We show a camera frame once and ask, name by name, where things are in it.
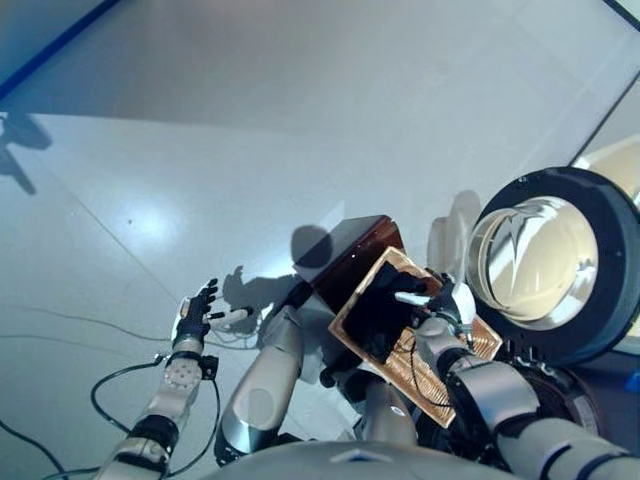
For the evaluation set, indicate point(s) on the white counter cabinet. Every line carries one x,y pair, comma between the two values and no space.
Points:
610,160

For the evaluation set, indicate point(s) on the black garment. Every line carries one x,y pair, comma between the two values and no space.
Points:
375,310

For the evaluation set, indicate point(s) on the grey front-load washing machine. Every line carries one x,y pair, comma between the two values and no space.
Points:
565,397

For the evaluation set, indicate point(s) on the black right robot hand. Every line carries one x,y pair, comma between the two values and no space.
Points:
452,302

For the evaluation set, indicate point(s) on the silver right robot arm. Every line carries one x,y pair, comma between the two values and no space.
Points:
500,395

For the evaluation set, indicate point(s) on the silver left robot leg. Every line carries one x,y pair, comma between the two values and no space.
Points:
255,395

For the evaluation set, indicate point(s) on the silver robot torso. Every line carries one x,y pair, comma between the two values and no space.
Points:
350,460

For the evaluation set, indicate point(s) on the round glass washer door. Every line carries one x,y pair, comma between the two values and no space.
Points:
540,260

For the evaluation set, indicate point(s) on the silver right robot leg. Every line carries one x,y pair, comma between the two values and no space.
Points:
390,415

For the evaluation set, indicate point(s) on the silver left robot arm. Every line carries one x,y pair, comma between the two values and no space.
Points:
175,380

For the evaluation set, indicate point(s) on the silver robot leg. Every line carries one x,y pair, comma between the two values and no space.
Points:
390,415
255,395

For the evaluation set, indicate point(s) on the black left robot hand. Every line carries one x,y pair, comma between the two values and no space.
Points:
190,325

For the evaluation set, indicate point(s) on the rectangular wicker laundry basket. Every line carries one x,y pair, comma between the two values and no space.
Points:
435,380

